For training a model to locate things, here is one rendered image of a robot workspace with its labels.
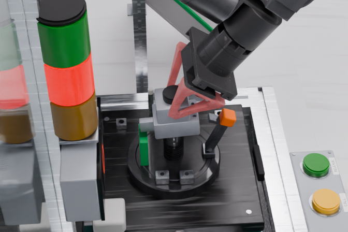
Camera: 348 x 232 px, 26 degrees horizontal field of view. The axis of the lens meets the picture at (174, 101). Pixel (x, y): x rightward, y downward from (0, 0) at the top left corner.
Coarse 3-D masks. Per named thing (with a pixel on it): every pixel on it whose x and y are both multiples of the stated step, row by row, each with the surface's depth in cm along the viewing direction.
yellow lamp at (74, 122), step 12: (60, 108) 74; (72, 108) 74; (84, 108) 75; (96, 108) 78; (60, 120) 76; (72, 120) 75; (84, 120) 76; (96, 120) 78; (60, 132) 77; (72, 132) 77; (84, 132) 77
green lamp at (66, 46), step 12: (72, 24) 68; (84, 24) 69; (48, 36) 68; (60, 36) 68; (72, 36) 68; (84, 36) 70; (48, 48) 69; (60, 48) 69; (72, 48) 69; (84, 48) 70; (48, 60) 70; (60, 60) 70; (72, 60) 70; (84, 60) 71
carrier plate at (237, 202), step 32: (128, 128) 119; (224, 160) 114; (128, 192) 110; (224, 192) 110; (256, 192) 110; (128, 224) 106; (160, 224) 106; (192, 224) 106; (224, 224) 106; (256, 224) 106
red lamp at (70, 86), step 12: (48, 72) 72; (60, 72) 71; (72, 72) 71; (84, 72) 72; (48, 84) 73; (60, 84) 72; (72, 84) 72; (84, 84) 73; (60, 96) 73; (72, 96) 73; (84, 96) 74
